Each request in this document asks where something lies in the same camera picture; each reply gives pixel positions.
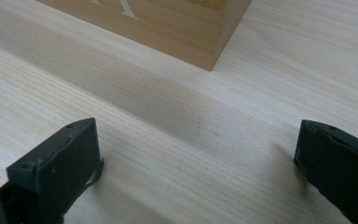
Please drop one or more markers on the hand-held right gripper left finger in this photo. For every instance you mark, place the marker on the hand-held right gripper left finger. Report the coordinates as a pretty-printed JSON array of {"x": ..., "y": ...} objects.
[{"x": 60, "y": 166}]

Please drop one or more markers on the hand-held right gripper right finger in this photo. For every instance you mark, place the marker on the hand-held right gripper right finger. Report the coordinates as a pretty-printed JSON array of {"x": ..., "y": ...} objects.
[{"x": 345, "y": 168}]

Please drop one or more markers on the wooden box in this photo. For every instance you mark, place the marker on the wooden box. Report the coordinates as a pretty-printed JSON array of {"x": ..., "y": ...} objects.
[{"x": 155, "y": 28}]

